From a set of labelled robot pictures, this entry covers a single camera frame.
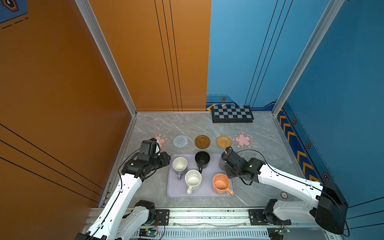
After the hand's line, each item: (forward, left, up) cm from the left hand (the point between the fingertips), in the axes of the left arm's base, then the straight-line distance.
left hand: (168, 156), depth 78 cm
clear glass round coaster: (+20, -4, -15) cm, 25 cm away
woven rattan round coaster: (+20, -33, -15) cm, 42 cm away
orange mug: (-9, -29, -15) cm, 33 cm away
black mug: (+4, -18, -9) cm, 20 cm away
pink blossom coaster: (+21, +10, -16) cm, 28 cm away
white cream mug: (-6, -13, -14) cm, 20 cm away
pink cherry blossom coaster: (+21, -47, -15) cm, 53 cm away
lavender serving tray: (-11, -3, -16) cm, 20 cm away
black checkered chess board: (+44, -34, -12) cm, 57 cm away
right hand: (-3, -32, -7) cm, 33 cm away
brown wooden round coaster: (+20, -19, -15) cm, 31 cm away
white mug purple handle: (+2, -4, -14) cm, 15 cm away
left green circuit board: (-31, +8, -17) cm, 37 cm away
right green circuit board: (-31, -53, -17) cm, 64 cm away
